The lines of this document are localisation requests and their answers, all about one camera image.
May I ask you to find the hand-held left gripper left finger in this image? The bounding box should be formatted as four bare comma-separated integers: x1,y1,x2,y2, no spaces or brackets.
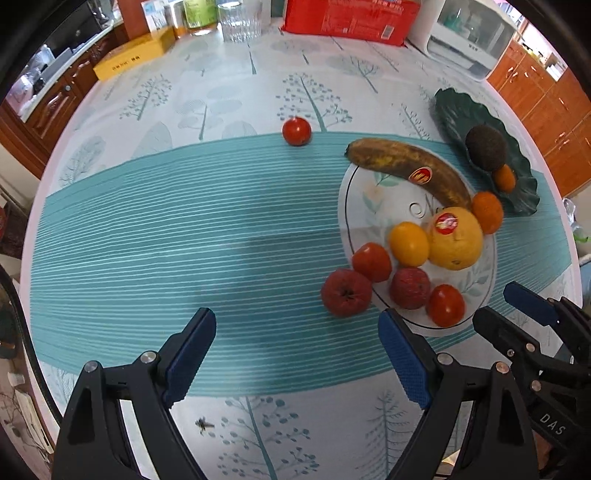
52,307,218,480

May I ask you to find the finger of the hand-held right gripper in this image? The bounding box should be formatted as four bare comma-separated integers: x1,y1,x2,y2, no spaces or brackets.
472,306,583,409
503,281,591,365

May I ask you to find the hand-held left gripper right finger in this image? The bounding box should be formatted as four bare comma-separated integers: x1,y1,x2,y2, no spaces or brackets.
378,308,540,480

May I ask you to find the red tomato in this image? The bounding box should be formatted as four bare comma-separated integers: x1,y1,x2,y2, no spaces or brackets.
426,284,466,328
282,117,312,147
352,242,393,283

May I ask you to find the small red apple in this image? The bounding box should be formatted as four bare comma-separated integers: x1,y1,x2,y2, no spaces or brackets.
389,266,432,310

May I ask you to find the wrinkled red apple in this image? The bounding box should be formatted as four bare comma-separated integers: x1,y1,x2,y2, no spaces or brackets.
321,269,373,318

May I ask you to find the large orange with sticker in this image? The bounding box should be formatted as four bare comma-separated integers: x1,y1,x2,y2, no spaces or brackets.
428,207,485,270

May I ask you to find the orange tangerine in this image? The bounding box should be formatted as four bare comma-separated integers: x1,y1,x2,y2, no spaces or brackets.
471,191,504,234

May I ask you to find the yellow-orange citrus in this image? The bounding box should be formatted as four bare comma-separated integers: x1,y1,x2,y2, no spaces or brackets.
388,222,431,267

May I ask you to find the white floral plate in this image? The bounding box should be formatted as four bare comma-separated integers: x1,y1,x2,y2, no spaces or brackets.
337,159,499,339

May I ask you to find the dark green leaf plate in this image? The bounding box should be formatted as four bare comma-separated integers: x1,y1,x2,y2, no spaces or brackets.
433,88,541,217

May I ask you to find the clear plastic bag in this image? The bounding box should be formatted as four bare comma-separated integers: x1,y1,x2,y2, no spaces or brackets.
562,198,591,243

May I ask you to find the small orange kumquat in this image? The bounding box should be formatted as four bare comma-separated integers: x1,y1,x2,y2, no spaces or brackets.
493,165,516,192

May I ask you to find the dark avocado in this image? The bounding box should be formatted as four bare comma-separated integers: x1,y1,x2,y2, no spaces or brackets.
465,124,509,171

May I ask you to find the spotted brown banana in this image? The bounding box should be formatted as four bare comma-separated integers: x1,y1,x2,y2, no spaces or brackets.
345,137,472,210

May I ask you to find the wooden sideboard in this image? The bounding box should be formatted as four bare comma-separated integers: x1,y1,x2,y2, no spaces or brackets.
487,18,591,199

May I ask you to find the white countertop cabinet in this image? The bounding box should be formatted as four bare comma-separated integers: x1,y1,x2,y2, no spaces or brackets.
406,0,519,84

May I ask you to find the wooden kitchen cabinet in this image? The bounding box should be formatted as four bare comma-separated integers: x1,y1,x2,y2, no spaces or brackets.
0,23,127,182

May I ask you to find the yellow cardboard box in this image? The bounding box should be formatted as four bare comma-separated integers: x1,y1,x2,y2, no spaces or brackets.
93,27,177,83

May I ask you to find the red drink multipack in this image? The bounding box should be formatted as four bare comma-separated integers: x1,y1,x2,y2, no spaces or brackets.
281,0,422,46

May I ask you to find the clear glass jar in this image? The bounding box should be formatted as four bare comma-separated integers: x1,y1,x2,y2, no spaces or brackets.
217,0,264,43

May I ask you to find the bottle with green label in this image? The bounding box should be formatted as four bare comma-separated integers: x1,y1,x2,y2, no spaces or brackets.
184,0,219,36

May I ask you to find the blue and white carton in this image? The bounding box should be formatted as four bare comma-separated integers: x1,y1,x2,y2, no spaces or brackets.
141,0,168,33

